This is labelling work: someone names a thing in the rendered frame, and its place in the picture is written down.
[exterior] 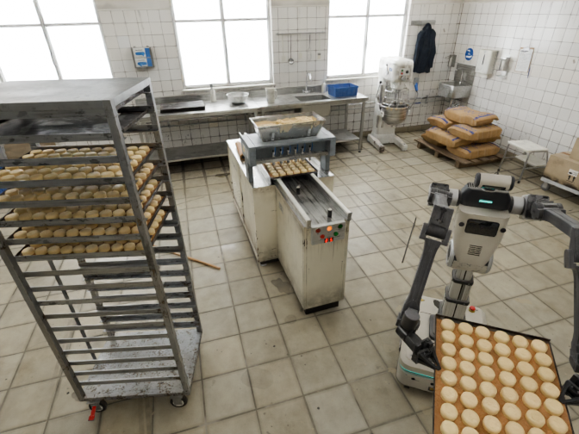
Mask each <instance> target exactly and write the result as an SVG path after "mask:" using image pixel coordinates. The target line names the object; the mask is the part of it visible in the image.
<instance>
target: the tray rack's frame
mask: <svg viewBox="0 0 579 434"><path fill-rule="evenodd" d="M148 85H149V81H148V78H143V77H111V78H80V79H48V80H17V81H6V82H3V83H0V112H16V111H44V110H73V109H103V103H102V100H103V99H104V98H113V99H114V102H115V106H117V105H118V104H120V103H121V102H124V101H125V100H127V99H128V98H129V97H131V96H132V95H134V94H136V93H137V92H139V91H140V90H142V89H144V88H145V87H147V86H148ZM0 256H1V258H2V260H3V261H4V263H5V265H6V267H7V269H8V271H9V273H10V274H11V276H12V278H13V280H14V281H15V283H16V286H17V287H18V289H19V290H20V292H21V294H22V297H23V299H24V300H25V301H26V303H27V305H28V308H29V310H30V311H31V313H32V314H33V316H34V319H35V320H36V322H37V324H38V326H39V328H40V329H41V331H42V333H43V335H44V337H45V339H46V341H47V342H48V344H49V346H50V348H51V350H52V351H53V354H54V355H55V357H56V359H57V360H58V362H59V365H60V367H61V368H62V369H63V371H64V373H65V376H66V378H67V380H68V381H69V382H70V384H71V386H72V389H73V390H74V392H75V394H76V395H77V397H78V399H79V401H87V403H86V404H90V405H91V406H92V405H97V407H96V410H102V408H101V407H100V405H99V403H100V400H122V399H136V398H151V397H165V396H170V399H172V400H173V403H174V406H175V405H182V404H183V403H182V400H181V399H182V398H183V395H184V390H183V386H182V383H181V380H173V381H144V382H129V383H115V384H100V385H85V386H84V388H82V386H81V384H80V382H79V381H78V378H77V377H76V375H75V373H74V371H73V369H72V366H71V365H70V363H69V361H68V360H67V358H66V356H65V353H64V351H63V350H62V348H61V346H60V344H59V341H58V339H57V338H56V337H55V335H54V333H53V330H52V328H51V326H50V325H49V323H48V321H47V318H46V316H45V315H44V313H43V312H42V310H41V308H40V305H39V303H38V301H37V300H36V298H35V296H34V294H33V292H32V290H31V288H30V287H29V285H28V282H27V280H26V278H25V276H24V275H23V273H22V271H21V269H20V267H19V265H18V263H17V261H16V259H15V257H14V255H13V253H12V251H11V249H10V248H9V246H8V244H7V242H6V240H5V238H4V236H3V234H2V232H1V230H0ZM175 332H177V342H178V343H179V344H181V345H180V352H181V355H184V356H183V362H184V365H186V368H185V372H186V375H189V377H188V382H189V385H190V390H191V386H192V382H193V377H194V373H195V368H196V360H197V356H198V351H199V347H200V343H201V338H202V332H197V330H196V329H184V330H175ZM157 333H167V331H152V332H121V333H114V332H107V334H108V336H125V335H140V334H157ZM162 344H170V340H169V338H144V339H129V340H113V341H106V343H105V345H104V346H103V348H115V347H130V346H147V345H162ZM157 356H173V352H172V349H165V350H135V351H119V352H104V353H100V355H99V357H98V359H111V358H127V357H157ZM175 365H176V362H175V360H162V361H146V362H131V363H101V364H95V365H94V368H93V370H99V369H129V368H145V367H159V366H175ZM169 375H179V373H178V371H177V370H165V371H149V372H134V373H120V374H104V375H90V376H89V378H88V380H87V381H94V380H109V379H125V378H140V377H154V376H169Z"/></svg>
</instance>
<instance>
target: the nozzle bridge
mask: <svg viewBox="0 0 579 434"><path fill-rule="evenodd" d="M240 138H241V148H242V154H243V155H244V157H245V163H246V178H247V180H248V182H249V183H254V179H253V167H255V166H257V164H268V163H274V162H280V161H286V160H293V159H299V158H311V157H318V156H321V168H322V169H323V170H324V171H329V164H330V156H335V146H336V137H335V136H334V135H333V134H331V133H329V132H328V131H327V130H326V129H325V128H323V127H322V128H321V130H320V131H319V133H318V134H317V135H316V136H308V137H301V138H294V139H281V140H273V141H266V142H263V141H262V140H261V139H260V138H259V137H258V135H257V134H256V133H252V134H244V135H241V136H240ZM312 142H313V148H312ZM304 143H305V144H304ZM297 144H298V151H297V153H296V155H294V149H295V147H296V150H297ZM309 145H311V148H312V151H311V153H308V148H309ZM302 146H303V148H304V146H305V151H304V154H302ZM275 147H276V154H275V158H272V150H274V152H275ZM287 148H289V149H290V154H289V156H287ZM280 149H282V152H283V156H282V157H281V158H280V154H279V152H280Z"/></svg>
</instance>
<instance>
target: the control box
mask: <svg viewBox="0 0 579 434"><path fill-rule="evenodd" d="M339 225H342V228H339ZM329 226H330V227H331V228H332V229H331V230H330V231H328V230H327V228H328V227H329ZM317 229H320V230H321V231H320V232H316V230H317ZM345 229H346V222H345V221H344V220H337V221H333V222H328V223H323V224H319V225H314V226H311V245H318V244H322V243H326V239H327V242H331V241H330V240H331V238H332V239H333V240H332V241H335V240H339V239H344V238H345ZM335 232H338V235H337V236H334V233H335ZM322 234H323V235H324V236H325V238H324V239H321V235H322Z"/></svg>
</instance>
